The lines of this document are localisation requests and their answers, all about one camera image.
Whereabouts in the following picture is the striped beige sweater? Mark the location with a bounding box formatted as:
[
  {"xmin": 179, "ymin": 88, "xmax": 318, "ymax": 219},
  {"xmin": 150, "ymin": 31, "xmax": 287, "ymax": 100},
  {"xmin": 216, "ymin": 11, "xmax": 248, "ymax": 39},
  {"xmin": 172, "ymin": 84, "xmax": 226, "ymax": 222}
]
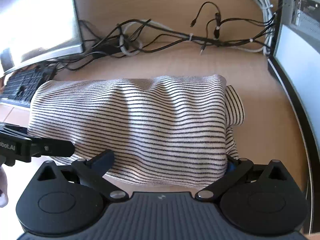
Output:
[{"xmin": 28, "ymin": 75, "xmax": 245, "ymax": 189}]

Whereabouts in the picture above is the left hand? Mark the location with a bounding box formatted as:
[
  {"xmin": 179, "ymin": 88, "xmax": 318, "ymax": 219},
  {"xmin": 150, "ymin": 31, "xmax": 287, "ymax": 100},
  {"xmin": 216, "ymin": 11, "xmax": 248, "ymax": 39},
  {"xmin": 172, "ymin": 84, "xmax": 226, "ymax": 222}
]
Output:
[{"xmin": 0, "ymin": 167, "xmax": 8, "ymax": 207}]

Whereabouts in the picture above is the black keyboard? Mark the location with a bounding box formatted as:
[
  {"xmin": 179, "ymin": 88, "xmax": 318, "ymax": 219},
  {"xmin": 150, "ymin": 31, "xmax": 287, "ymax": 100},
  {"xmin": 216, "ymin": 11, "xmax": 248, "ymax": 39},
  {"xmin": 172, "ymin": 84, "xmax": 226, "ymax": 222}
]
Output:
[{"xmin": 1, "ymin": 66, "xmax": 56, "ymax": 108}]

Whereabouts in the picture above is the white computer case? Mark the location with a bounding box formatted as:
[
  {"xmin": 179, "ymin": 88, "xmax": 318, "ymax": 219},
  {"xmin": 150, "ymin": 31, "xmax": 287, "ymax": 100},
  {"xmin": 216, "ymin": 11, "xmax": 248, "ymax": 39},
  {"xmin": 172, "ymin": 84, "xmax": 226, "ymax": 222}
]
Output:
[{"xmin": 268, "ymin": 0, "xmax": 319, "ymax": 234}]

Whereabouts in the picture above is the black curved monitor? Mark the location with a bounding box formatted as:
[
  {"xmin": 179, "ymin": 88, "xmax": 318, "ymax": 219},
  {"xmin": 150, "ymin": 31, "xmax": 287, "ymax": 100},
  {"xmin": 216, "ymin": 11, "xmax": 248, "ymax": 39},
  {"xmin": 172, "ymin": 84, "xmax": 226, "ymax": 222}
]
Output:
[{"xmin": 0, "ymin": 0, "xmax": 84, "ymax": 76}]

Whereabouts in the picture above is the black cable bundle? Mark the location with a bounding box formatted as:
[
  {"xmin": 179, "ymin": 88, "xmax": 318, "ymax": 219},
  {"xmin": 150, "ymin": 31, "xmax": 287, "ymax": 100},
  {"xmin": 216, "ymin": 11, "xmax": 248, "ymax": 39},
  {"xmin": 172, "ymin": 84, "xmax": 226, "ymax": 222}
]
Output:
[{"xmin": 47, "ymin": 1, "xmax": 282, "ymax": 71}]

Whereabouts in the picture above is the white cable bundle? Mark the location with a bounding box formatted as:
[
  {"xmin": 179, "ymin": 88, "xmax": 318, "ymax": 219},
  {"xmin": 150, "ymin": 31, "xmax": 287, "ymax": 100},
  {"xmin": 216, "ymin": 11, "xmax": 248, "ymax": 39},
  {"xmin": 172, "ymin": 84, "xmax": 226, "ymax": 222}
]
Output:
[{"xmin": 247, "ymin": 0, "xmax": 276, "ymax": 55}]

